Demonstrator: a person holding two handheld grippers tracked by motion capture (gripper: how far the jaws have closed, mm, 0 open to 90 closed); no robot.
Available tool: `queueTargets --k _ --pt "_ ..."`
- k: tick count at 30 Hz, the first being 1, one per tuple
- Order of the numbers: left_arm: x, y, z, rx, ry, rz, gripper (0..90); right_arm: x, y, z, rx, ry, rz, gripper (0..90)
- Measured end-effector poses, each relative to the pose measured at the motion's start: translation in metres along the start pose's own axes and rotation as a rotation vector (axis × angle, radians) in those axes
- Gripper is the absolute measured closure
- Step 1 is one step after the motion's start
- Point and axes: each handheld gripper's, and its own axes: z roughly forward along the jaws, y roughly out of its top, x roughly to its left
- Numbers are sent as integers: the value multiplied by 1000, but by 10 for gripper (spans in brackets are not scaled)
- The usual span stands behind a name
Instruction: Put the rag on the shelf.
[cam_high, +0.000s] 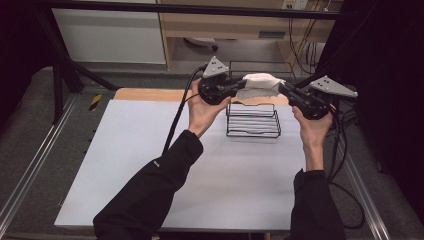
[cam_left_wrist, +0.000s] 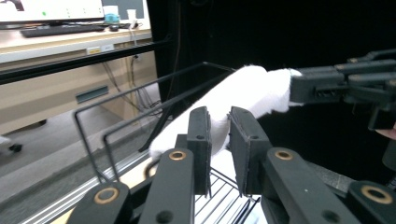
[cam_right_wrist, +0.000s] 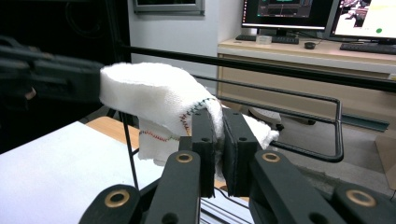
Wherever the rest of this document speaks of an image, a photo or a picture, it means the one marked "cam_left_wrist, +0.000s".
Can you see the wooden office desk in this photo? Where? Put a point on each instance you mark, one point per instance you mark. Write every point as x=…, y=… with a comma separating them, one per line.
x=46, y=93

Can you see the black keyboard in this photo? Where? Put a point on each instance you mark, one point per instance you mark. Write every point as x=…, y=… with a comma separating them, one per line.
x=62, y=30

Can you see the office chair caster base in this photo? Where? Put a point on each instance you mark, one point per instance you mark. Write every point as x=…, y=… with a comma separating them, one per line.
x=11, y=144

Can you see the computer monitor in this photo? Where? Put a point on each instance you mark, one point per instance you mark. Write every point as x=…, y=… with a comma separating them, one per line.
x=53, y=11

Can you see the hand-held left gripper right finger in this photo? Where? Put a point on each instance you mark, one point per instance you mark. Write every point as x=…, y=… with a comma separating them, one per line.
x=247, y=149

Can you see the white towel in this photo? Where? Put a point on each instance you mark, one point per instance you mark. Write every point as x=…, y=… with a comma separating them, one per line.
x=249, y=90

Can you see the black frame crossbar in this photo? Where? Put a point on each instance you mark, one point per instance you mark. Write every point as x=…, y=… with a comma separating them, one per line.
x=62, y=65

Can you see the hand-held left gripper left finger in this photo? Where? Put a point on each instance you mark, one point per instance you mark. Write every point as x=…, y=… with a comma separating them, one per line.
x=199, y=149

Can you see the black computer mouse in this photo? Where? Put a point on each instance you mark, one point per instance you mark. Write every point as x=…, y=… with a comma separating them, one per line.
x=114, y=28

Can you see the aluminium floor rail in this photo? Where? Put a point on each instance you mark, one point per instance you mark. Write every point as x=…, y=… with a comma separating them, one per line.
x=77, y=193

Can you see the blue lidded container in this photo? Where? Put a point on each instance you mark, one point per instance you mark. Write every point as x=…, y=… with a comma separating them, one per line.
x=111, y=15

